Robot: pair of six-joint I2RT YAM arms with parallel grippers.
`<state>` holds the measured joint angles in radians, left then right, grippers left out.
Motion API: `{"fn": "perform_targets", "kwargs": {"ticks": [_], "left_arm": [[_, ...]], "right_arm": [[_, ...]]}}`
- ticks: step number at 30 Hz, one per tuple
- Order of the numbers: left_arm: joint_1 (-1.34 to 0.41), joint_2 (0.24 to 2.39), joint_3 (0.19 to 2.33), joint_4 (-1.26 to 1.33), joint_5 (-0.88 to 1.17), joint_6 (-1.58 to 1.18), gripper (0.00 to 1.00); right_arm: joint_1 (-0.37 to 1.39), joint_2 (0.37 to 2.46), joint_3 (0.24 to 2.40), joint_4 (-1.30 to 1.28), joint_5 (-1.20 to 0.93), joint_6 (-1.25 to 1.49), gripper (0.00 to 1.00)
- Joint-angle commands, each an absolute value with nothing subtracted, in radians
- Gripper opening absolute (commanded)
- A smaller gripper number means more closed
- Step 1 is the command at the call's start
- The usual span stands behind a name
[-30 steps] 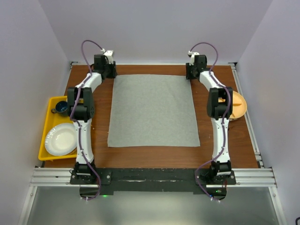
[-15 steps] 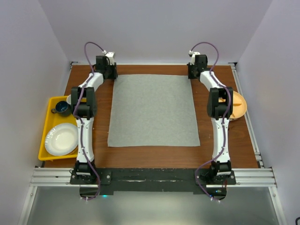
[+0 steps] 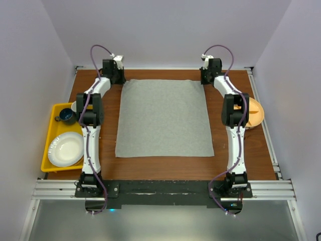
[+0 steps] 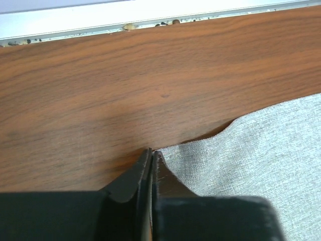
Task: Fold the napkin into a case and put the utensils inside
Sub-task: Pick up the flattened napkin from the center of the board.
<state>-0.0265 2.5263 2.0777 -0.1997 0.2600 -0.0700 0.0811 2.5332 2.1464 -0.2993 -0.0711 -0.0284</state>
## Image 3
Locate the white ceramic plate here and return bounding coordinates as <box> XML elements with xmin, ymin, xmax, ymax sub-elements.
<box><xmin>47</xmin><ymin>132</ymin><xmax>84</xmax><ymax>167</ymax></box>

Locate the aluminium right frame rail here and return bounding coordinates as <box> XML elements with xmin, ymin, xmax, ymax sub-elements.
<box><xmin>245</xmin><ymin>67</ymin><xmax>283</xmax><ymax>180</ymax></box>

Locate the orange divided plate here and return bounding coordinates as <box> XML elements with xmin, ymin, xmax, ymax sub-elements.
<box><xmin>246</xmin><ymin>98</ymin><xmax>265</xmax><ymax>129</ymax></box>

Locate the grey ceramic mug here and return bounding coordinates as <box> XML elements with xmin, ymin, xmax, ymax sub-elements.
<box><xmin>70</xmin><ymin>101</ymin><xmax>77</xmax><ymax>113</ymax></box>

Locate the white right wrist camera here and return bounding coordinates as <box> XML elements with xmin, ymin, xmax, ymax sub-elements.
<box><xmin>201</xmin><ymin>54</ymin><xmax>214</xmax><ymax>70</ymax></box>

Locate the yellow plastic tray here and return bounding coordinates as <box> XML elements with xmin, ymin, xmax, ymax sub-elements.
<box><xmin>41</xmin><ymin>102</ymin><xmax>84</xmax><ymax>172</ymax></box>

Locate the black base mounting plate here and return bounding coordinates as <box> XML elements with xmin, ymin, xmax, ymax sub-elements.
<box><xmin>74</xmin><ymin>180</ymin><xmax>253</xmax><ymax>211</ymax></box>

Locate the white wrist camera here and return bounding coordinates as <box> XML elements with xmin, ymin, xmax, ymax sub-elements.
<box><xmin>113</xmin><ymin>55</ymin><xmax>123</xmax><ymax>70</ymax></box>
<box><xmin>201</xmin><ymin>54</ymin><xmax>214</xmax><ymax>70</ymax></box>

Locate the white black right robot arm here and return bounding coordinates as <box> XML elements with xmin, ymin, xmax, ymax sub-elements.
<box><xmin>200</xmin><ymin>54</ymin><xmax>249</xmax><ymax>197</ymax></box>

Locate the grey cloth napkin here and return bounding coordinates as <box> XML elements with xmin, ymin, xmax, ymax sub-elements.
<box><xmin>115</xmin><ymin>79</ymin><xmax>214</xmax><ymax>158</ymax></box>

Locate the aluminium frame rail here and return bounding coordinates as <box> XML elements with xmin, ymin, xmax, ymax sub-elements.
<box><xmin>245</xmin><ymin>67</ymin><xmax>283</xmax><ymax>180</ymax></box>
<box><xmin>32</xmin><ymin>180</ymin><xmax>296</xmax><ymax>201</ymax></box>

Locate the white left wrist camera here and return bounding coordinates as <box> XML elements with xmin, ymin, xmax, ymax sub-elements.
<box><xmin>113</xmin><ymin>55</ymin><xmax>123</xmax><ymax>70</ymax></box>

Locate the aluminium front frame rail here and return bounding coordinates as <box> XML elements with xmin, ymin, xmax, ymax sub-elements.
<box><xmin>32</xmin><ymin>180</ymin><xmax>296</xmax><ymax>201</ymax></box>

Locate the dark blue ceramic cup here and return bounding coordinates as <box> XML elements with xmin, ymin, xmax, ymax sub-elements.
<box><xmin>54</xmin><ymin>108</ymin><xmax>77</xmax><ymax>126</ymax></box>

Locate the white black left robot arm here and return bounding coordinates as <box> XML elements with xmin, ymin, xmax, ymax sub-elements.
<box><xmin>75</xmin><ymin>55</ymin><xmax>126</xmax><ymax>198</ymax></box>

